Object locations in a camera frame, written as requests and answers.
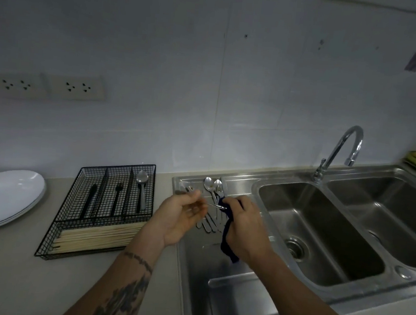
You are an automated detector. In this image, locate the stainless steel double sink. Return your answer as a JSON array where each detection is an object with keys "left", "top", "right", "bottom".
[{"left": 159, "top": 144, "right": 416, "bottom": 315}]

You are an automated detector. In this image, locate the dark blue cloth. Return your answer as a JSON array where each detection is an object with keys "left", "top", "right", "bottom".
[{"left": 212, "top": 196, "right": 247, "bottom": 265}]

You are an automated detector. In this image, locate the black knife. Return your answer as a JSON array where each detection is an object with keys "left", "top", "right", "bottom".
[{"left": 79, "top": 182, "right": 98, "bottom": 222}]

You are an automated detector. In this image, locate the person's right forearm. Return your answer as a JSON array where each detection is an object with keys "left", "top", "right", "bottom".
[{"left": 248, "top": 255, "right": 390, "bottom": 315}]

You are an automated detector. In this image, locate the person's right hand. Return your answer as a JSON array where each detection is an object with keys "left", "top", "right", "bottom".
[{"left": 216, "top": 193, "right": 282, "bottom": 274}]

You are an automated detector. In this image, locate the person's left hand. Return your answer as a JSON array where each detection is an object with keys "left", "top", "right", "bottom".
[{"left": 144, "top": 186, "right": 211, "bottom": 252}]

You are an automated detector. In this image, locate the person's left forearm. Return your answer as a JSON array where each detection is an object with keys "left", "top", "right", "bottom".
[{"left": 57, "top": 229, "right": 166, "bottom": 315}]

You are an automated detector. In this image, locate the chrome faucet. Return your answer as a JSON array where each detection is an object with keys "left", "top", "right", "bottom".
[{"left": 310, "top": 122, "right": 365, "bottom": 188}]

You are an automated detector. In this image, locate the bundle of wooden chopsticks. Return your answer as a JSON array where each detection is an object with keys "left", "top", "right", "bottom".
[{"left": 50, "top": 214, "right": 147, "bottom": 262}]

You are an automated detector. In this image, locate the black wire cutlery tray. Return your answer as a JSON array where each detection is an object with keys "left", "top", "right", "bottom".
[{"left": 33, "top": 153, "right": 158, "bottom": 270}]

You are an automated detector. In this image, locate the black spoon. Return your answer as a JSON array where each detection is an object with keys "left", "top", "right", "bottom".
[{"left": 135, "top": 184, "right": 144, "bottom": 215}]

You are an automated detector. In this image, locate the silver spoon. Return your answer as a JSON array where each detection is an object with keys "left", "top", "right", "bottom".
[
  {"left": 192, "top": 198, "right": 226, "bottom": 213},
  {"left": 133, "top": 170, "right": 151, "bottom": 213}
]

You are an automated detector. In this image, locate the black fork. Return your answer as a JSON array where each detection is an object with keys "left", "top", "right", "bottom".
[{"left": 109, "top": 182, "right": 124, "bottom": 218}]

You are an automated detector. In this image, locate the pile of steel cutlery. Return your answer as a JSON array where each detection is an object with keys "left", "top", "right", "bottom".
[{"left": 173, "top": 174, "right": 230, "bottom": 235}]

